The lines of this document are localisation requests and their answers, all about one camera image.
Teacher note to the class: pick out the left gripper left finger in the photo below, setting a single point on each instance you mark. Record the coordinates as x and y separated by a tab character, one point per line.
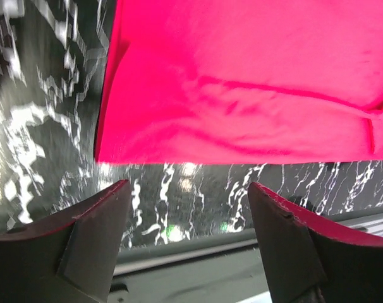
69	256

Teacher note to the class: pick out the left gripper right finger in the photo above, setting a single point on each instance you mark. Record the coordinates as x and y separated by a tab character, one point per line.
309	258

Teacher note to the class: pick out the magenta t shirt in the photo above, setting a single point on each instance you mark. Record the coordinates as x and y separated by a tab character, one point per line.
244	82

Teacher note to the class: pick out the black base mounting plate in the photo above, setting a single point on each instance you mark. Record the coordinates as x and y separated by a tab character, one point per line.
217	268

